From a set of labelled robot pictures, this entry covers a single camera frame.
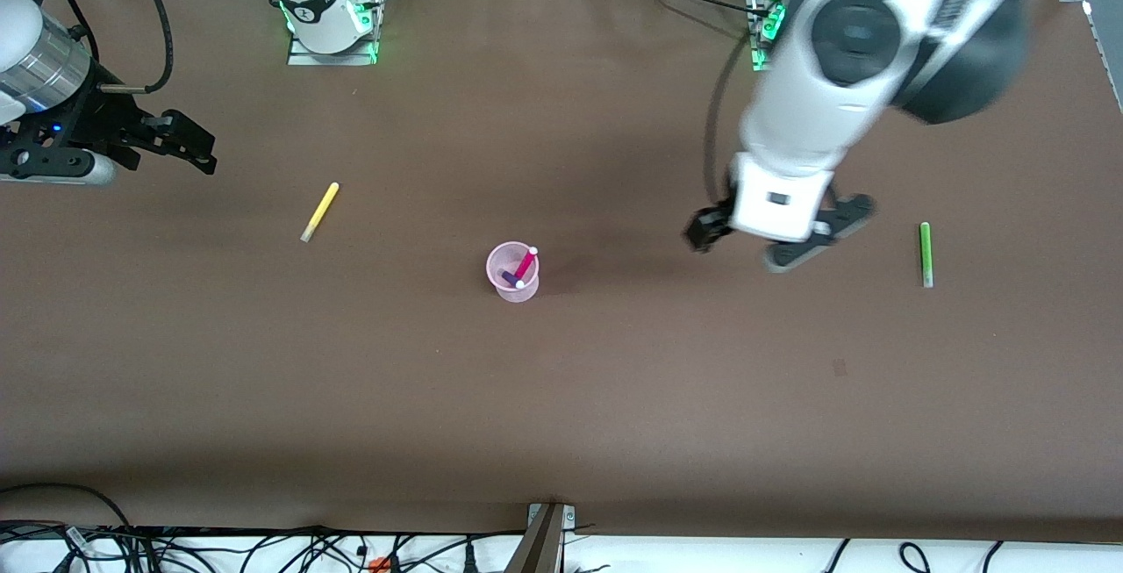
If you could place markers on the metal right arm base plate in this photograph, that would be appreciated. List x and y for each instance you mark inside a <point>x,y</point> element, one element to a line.
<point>307,59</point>

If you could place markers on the pink translucent pen holder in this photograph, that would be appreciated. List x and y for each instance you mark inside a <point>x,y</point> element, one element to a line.
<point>526,295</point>

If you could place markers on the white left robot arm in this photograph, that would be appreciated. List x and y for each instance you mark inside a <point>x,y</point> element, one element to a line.
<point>816,108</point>

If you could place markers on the purple marker pen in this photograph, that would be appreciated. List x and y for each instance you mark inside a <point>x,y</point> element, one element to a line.
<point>509,277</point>

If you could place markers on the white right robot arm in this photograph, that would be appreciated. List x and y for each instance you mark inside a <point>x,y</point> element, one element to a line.
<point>26,46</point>

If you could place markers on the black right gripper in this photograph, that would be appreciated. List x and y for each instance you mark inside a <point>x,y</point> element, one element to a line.
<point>98,119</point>

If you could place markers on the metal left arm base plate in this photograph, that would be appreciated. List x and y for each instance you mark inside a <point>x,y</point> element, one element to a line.
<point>759,46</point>

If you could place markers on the grey camera mount pole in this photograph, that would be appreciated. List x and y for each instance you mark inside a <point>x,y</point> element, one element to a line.
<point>537,551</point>

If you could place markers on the green marker pen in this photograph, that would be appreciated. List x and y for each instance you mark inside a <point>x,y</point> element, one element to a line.
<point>926,253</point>

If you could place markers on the yellow marker pen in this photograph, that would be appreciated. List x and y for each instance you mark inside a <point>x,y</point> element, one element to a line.
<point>320,211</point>

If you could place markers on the metal table edge bracket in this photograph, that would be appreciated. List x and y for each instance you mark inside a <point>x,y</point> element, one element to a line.
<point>568,516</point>

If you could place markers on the pink marker pen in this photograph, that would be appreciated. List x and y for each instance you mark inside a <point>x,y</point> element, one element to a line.
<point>526,264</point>

